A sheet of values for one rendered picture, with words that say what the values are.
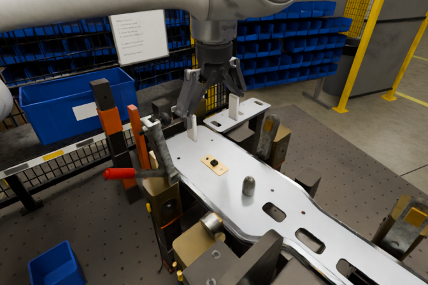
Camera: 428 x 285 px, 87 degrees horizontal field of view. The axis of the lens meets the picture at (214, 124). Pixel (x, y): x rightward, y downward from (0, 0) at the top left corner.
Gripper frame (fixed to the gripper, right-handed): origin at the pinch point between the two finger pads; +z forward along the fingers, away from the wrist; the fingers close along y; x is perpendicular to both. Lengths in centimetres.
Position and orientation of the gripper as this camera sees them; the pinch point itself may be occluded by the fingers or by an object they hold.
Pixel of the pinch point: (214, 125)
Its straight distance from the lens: 56.0
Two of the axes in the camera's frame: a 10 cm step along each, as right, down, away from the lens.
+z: 0.0, 8.4, 5.5
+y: 7.5, -3.6, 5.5
